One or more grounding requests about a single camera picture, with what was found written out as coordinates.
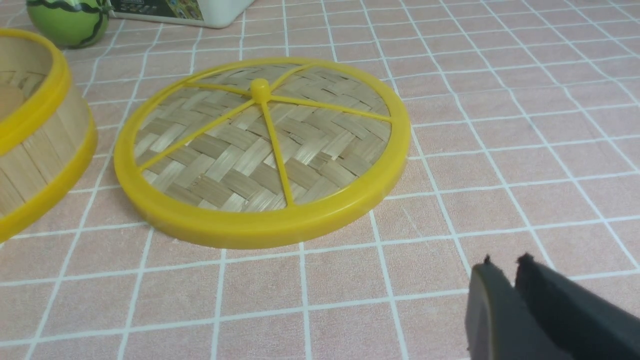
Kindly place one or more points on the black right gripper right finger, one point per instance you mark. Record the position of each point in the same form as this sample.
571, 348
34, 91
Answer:
580, 322

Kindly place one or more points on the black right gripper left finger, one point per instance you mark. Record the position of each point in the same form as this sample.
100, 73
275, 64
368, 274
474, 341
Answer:
498, 324

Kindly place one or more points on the woven bamboo lid yellow rim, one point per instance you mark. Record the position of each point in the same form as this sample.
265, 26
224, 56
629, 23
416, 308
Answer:
263, 153

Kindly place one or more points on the bamboo steamer basket yellow rims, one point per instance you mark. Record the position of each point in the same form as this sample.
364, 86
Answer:
48, 135

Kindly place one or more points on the white box with dark label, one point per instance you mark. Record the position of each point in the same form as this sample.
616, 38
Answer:
216, 14

